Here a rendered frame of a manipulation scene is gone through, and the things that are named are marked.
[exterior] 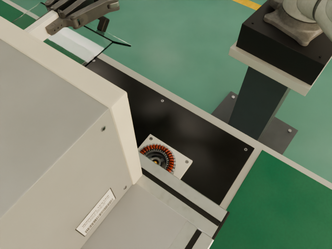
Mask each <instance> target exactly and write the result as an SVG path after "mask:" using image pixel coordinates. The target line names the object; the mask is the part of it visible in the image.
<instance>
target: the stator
mask: <svg viewBox="0 0 332 249"><path fill-rule="evenodd" d="M139 152H140V153H141V154H143V155H145V156H146V157H148V158H149V159H151V160H152V161H158V162H159V164H158V165H159V166H161V167H162V162H165V164H166V166H165V168H164V169H165V170H167V171H168V172H170V173H171V174H174V172H175V166H176V159H175V155H174V153H173V152H172V150H170V148H168V147H167V146H165V145H162V144H158V143H156V144H155V143H152V144H149V146H148V145H146V146H144V147H143V148H141V149H140V150H139ZM152 156H159V157H161V159H159V158H157V157H153V158H152Z"/></svg>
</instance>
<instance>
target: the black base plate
mask: <svg viewBox="0 0 332 249"><path fill-rule="evenodd" d="M86 68H88V69H89V70H91V71H93V72H94V73H96V74H97V75H99V76H101V77H102V78H104V79H106V80H107V81H109V82H111V83H112V84H114V85H116V86H117V87H119V88H121V89H122V90H124V91H126V92H127V97H128V102H129V107H130V113H131V118H132V123H133V128H134V133H135V139H136V144H137V148H139V147H140V145H141V144H142V143H143V142H144V141H145V139H146V138H147V137H148V136H149V135H150V134H151V135H153V136H154V137H156V138H157V139H159V140H160V141H162V142H163V143H165V144H167V145H168V146H170V147H171V148H173V149H175V150H176V151H178V152H179V153H181V154H183V155H184V156H186V157H187V158H189V159H190V160H192V161H193V162H192V164H191V165H190V166H189V168H188V169H187V171H186V172H185V173H184V175H183V176H182V177H181V179H180V180H182V181H183V182H185V183H186V184H188V185H189V186H191V187H192V188H194V189H195V190H197V191H198V192H200V193H201V194H203V195H204V196H206V197H207V198H209V199H210V200H212V201H213V202H215V203H216V204H218V205H220V204H221V203H222V201H223V199H224V198H225V196H226V194H227V193H228V191H229V190H230V188H231V186H232V185H233V183H234V181H235V180H236V178H237V177H238V175H239V173H240V172H241V170H242V169H243V167H244V165H245V164H246V162H247V160H248V159H249V157H250V156H251V154H252V152H253V151H254V147H252V146H250V145H248V144H247V143H245V142H243V141H241V140H240V139H238V138H236V137H234V136H233V135H231V134H229V133H228V132H226V131H224V130H222V129H221V128H219V127H217V126H215V125H214V124H212V123H210V122H208V121H207V120H205V119H203V118H202V117H200V116H198V115H196V114H195V113H193V112H191V111H189V110H188V109H186V108H184V107H182V106H181V105H179V104H177V103H176V102H174V101H172V100H170V99H169V98H167V97H165V96H163V95H162V94H160V93H158V92H156V91H155V90H153V89H151V88H150V87H148V86H146V85H144V84H143V83H141V82H139V81H138V80H136V79H134V78H132V77H131V76H129V75H127V74H125V73H124V72H122V71H120V70H118V69H117V68H115V67H113V66H112V65H110V64H108V63H106V62H105V61H103V60H101V59H99V58H98V57H96V58H95V59H94V60H93V61H92V62H91V63H89V64H88V65H87V66H86Z"/></svg>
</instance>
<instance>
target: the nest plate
mask: <svg viewBox="0 0 332 249"><path fill-rule="evenodd" d="M152 143H155V144H156V143H158V144H162V145H165V146H167V147H168V148H170V150H172V152H173V153H174V155H175V159H176V166H175V172H174V174H173V175H174V176H176V177H177V178H179V179H181V177H182V176H183V175H184V173H185V172H186V171H187V169H188V168H189V166H190V165H191V164H192V162H193V161H192V160H190V159H189V158H187V157H186V156H184V155H183V154H181V153H179V152H178V151H176V150H175V149H173V148H171V147H170V146H168V145H167V144H165V143H163V142H162V141H160V140H159V139H157V138H156V137H154V136H153V135H151V134H150V135H149V136H148V137H147V138H146V139H145V141H144V142H143V143H142V144H141V145H140V147H139V148H138V151H139V150H140V149H141V148H143V147H144V146H146V145H148V146H149V144H152ZM153 157H157V158H159V159H161V157H159V156H152V158H153ZM165 166H166V164H165V162H162V168H165Z"/></svg>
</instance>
